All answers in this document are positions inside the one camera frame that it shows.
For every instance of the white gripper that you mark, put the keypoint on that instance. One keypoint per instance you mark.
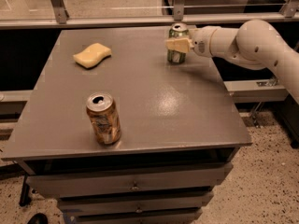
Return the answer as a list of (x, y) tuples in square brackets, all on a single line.
[(201, 43)]

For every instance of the green soda can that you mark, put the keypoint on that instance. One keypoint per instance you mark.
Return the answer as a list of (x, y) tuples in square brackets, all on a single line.
[(177, 30)]

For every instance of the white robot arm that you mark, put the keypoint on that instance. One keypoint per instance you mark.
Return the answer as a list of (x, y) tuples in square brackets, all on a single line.
[(254, 45)]

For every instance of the orange soda can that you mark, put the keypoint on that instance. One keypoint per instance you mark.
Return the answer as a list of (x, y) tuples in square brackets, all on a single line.
[(102, 112)]

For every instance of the grey drawer cabinet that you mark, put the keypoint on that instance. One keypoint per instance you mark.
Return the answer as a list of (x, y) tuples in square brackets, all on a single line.
[(179, 131)]

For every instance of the yellow sponge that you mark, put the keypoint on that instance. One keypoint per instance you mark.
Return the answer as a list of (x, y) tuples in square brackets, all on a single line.
[(92, 55)]

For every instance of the top drawer knob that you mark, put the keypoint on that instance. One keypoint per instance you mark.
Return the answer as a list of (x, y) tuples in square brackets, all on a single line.
[(135, 187)]

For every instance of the drawer knob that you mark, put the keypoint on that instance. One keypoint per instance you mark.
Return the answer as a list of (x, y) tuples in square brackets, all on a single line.
[(139, 210), (135, 187)]

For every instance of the metal railing frame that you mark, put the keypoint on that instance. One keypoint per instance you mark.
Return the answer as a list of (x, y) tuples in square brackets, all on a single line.
[(15, 14)]

